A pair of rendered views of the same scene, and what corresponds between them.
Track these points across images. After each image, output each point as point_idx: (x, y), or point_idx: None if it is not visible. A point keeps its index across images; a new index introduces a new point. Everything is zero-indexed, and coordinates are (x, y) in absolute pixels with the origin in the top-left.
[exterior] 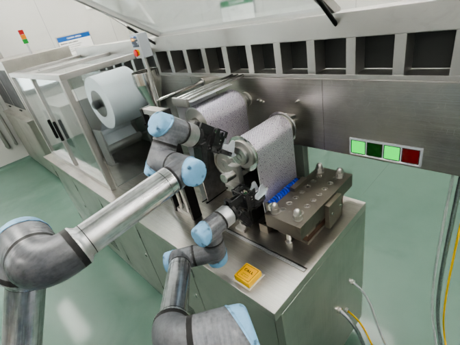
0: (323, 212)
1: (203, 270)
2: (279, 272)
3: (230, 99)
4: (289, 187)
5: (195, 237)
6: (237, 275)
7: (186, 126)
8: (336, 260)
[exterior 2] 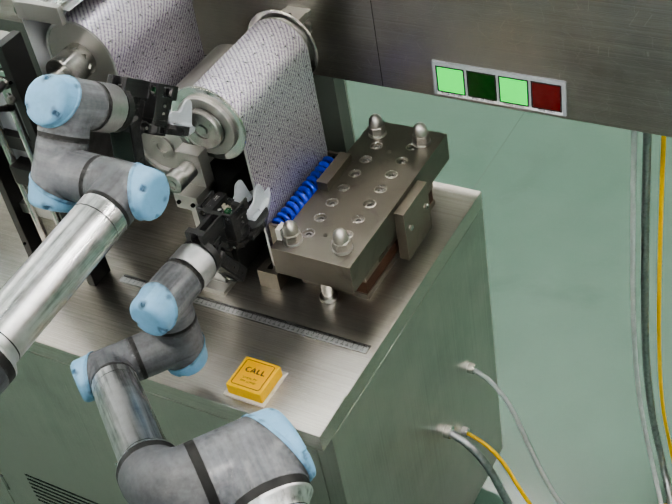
0: (392, 228)
1: (150, 389)
2: (317, 362)
3: None
4: (314, 181)
5: (142, 317)
6: (234, 383)
7: (103, 96)
8: (429, 324)
